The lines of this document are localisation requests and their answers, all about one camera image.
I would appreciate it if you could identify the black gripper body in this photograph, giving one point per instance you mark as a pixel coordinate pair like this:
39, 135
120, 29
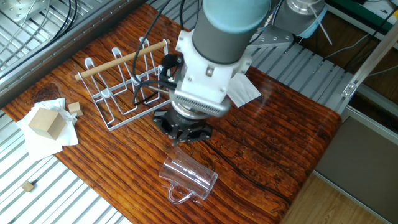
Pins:
185, 124

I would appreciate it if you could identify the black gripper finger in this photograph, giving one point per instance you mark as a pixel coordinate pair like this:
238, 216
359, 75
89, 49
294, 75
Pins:
204, 132
163, 121

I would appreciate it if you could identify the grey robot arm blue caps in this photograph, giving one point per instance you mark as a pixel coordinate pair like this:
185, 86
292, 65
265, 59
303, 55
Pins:
230, 43

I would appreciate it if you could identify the flat white paper sheet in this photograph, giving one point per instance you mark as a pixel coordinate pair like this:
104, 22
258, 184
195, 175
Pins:
244, 90

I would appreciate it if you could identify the small wooden cube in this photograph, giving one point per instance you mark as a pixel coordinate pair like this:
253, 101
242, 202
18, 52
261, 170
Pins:
74, 109
28, 185

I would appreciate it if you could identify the large wooden block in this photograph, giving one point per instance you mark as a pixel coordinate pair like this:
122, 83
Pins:
46, 122

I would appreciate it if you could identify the crumpled white paper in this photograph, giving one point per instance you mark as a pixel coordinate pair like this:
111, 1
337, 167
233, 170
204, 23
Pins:
43, 146

